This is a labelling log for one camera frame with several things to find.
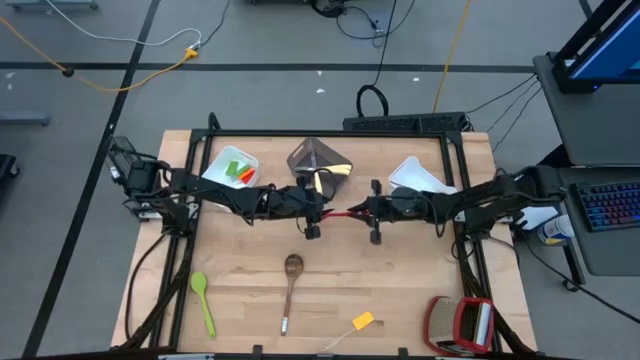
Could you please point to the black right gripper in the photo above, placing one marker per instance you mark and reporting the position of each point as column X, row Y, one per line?
column 400, row 207

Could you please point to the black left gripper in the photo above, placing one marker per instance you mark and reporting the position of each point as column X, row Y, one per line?
column 295, row 205

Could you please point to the red silicone spoon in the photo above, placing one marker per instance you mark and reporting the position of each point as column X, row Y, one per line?
column 341, row 215

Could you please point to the brown wooden spoon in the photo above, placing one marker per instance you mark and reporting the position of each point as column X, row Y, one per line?
column 294, row 264

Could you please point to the grey plastic bin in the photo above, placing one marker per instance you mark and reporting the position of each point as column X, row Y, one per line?
column 305, row 160

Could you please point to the green silicone spoon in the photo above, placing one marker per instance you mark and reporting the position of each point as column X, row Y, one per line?
column 198, row 282

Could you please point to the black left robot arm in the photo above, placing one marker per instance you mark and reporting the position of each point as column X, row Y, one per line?
column 210, row 187

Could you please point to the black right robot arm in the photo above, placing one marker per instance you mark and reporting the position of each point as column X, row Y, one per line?
column 480, row 197

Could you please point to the white plastic bin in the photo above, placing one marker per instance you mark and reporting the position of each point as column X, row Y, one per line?
column 415, row 172
column 220, row 167

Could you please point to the black perforated box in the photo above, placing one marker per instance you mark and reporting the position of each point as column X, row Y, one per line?
column 400, row 122

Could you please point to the red box grater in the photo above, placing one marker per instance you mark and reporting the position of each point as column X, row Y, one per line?
column 442, row 325

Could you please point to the black table edge clip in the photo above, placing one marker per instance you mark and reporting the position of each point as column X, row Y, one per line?
column 402, row 353
column 257, row 351

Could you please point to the white paper sheet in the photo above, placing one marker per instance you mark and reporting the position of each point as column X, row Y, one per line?
column 542, row 217

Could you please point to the white labelled bottle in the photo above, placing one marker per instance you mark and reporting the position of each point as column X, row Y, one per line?
column 555, row 230

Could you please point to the grey desk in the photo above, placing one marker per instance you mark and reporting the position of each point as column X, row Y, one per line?
column 590, row 125

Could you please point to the backlit computer keyboard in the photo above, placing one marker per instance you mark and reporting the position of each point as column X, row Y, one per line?
column 610, row 205

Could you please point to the black computer monitor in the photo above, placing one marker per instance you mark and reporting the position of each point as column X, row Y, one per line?
column 610, row 55

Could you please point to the small black floor puck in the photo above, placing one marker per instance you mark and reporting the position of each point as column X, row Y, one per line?
column 68, row 72

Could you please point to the grey metal foot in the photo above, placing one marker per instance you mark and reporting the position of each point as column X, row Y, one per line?
column 25, row 118

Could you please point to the black chair base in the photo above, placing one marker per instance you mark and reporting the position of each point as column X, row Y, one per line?
column 6, row 165

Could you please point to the black aluminium table frame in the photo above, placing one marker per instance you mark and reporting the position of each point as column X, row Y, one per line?
column 250, row 133

